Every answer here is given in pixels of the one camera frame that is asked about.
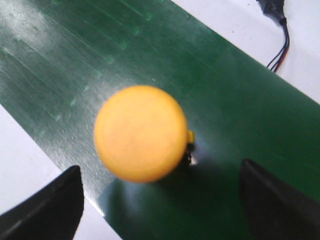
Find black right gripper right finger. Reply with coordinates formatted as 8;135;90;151
239;159;320;240

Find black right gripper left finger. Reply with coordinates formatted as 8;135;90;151
0;165;85;240

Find green conveyor belt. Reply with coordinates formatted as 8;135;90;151
0;0;320;240

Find small black sensor with wire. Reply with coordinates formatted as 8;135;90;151
257;0;290;73

